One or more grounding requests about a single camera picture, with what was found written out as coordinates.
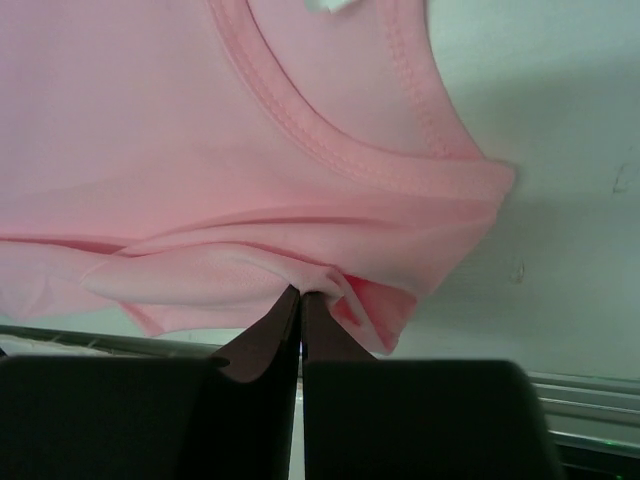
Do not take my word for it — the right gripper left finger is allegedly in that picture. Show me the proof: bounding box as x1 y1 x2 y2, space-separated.
207 287 300 385

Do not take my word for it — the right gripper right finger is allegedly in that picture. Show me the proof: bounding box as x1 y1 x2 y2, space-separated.
301 292 376 363

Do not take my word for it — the pink t-shirt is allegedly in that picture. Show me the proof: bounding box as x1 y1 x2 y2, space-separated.
1 1 514 353

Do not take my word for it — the aluminium frame rail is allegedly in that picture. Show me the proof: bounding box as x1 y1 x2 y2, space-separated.
1 325 639 457

